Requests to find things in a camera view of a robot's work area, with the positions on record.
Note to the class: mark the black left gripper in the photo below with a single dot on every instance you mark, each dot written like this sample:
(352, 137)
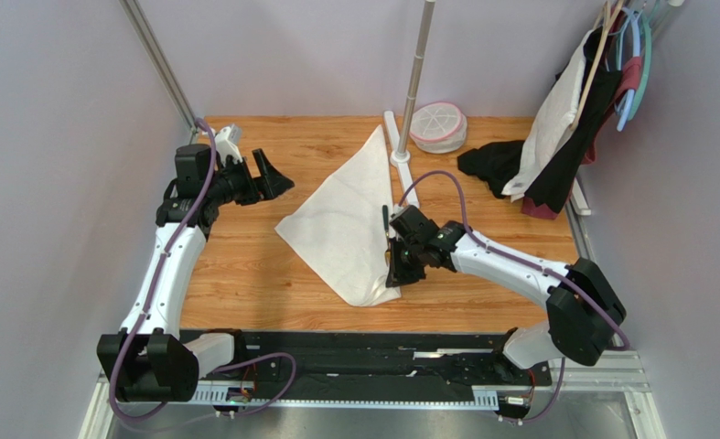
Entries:
(277, 184)

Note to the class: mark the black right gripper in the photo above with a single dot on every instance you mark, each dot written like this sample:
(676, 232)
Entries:
(402, 254)

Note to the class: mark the white cloth napkin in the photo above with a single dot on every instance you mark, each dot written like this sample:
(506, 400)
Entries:
(338, 231)

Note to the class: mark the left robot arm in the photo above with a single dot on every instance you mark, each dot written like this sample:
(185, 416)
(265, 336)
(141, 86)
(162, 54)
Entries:
(146, 360)

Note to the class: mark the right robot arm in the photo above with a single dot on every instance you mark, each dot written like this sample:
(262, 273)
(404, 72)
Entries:
(583, 312)

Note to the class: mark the white stand with metal pole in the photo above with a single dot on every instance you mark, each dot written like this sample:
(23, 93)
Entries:
(400, 157)

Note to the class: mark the white mesh pink rimmed basket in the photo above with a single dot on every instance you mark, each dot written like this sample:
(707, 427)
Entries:
(438, 128)

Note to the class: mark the black cloth on table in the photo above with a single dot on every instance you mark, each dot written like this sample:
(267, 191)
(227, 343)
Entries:
(494, 164)

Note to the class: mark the black hanging garment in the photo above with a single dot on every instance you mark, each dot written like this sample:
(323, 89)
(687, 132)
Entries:
(547, 195)

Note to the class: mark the white hanging towel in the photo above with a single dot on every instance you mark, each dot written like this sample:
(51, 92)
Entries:
(551, 126)

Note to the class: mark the dark red hanging garment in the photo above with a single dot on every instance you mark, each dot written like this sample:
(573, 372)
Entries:
(630, 81)

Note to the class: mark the blue plastic hanger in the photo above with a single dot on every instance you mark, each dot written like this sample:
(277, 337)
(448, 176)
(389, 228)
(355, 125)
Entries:
(629, 51)

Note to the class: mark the green plastic hanger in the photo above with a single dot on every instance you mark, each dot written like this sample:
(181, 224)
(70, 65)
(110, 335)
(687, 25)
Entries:
(646, 18)

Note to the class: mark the wooden hanger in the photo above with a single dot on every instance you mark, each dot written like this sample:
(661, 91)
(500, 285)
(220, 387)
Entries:
(605, 22)

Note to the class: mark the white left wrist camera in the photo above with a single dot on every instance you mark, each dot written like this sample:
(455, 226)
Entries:
(226, 140)

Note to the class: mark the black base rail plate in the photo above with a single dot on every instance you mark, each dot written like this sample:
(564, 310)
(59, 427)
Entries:
(378, 367)

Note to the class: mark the aluminium frame rail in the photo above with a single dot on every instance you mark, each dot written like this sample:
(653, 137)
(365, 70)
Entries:
(147, 36)

